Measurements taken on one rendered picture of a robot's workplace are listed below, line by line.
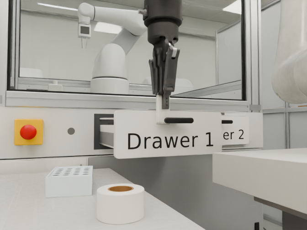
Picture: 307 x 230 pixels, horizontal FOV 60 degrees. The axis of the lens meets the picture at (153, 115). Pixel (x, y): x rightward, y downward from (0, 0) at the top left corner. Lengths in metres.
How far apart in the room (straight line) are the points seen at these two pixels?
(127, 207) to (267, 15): 2.67
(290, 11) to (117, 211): 0.67
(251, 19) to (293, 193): 0.87
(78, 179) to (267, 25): 2.56
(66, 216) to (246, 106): 0.87
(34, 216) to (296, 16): 0.74
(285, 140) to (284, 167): 2.09
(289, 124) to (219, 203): 1.60
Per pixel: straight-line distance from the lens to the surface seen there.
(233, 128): 1.07
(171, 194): 0.97
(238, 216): 1.16
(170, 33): 0.64
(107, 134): 0.75
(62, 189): 0.54
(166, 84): 0.60
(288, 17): 0.83
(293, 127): 2.54
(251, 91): 1.17
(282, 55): 0.79
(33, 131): 0.77
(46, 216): 0.44
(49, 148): 0.85
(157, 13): 0.64
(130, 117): 0.61
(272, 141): 2.70
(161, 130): 0.64
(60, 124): 0.84
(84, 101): 0.86
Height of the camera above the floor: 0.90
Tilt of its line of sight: 2 degrees up
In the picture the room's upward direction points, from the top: straight up
